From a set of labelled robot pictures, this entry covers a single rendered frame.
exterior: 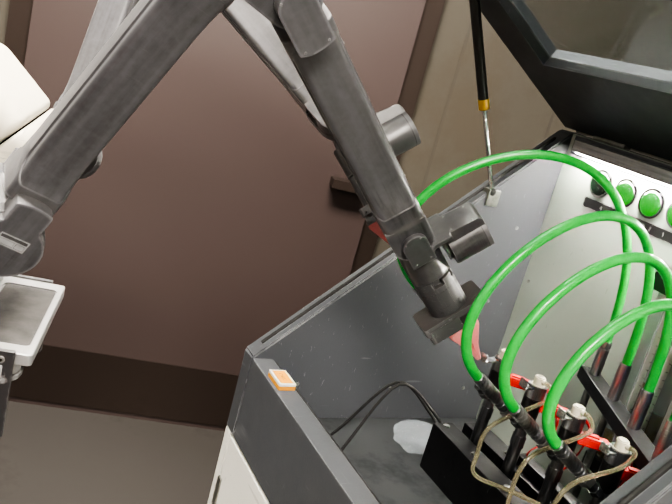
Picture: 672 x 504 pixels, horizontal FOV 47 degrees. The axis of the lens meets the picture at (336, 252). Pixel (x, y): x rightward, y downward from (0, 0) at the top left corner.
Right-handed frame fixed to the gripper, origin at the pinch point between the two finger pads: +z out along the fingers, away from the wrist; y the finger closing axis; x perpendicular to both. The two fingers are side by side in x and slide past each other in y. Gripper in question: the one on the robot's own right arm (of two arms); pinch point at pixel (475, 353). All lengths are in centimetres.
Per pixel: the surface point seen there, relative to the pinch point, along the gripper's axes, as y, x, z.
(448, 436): -9.8, 0.9, 10.7
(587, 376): 14.4, 5.5, 17.9
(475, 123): 55, 165, 21
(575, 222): 18.9, -8.7, -14.4
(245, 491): -44.2, 14.7, 8.9
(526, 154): 21.8, 8.1, -19.5
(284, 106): -1, 160, -20
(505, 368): 0.6, -19.0, -7.8
